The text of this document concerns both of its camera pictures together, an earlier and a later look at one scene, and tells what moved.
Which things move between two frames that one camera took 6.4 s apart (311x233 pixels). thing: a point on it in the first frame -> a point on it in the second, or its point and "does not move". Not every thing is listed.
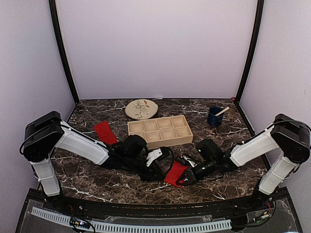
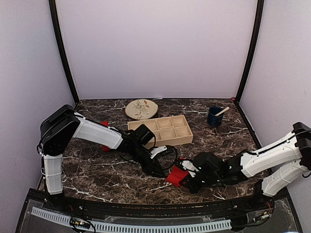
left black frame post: [54, 15] does not move
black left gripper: [148, 176] -> [151, 166]
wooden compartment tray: [163, 132] does not move
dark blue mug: [213, 120] does not move
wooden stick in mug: [222, 111] does not move
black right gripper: [191, 176] -> [193, 188]
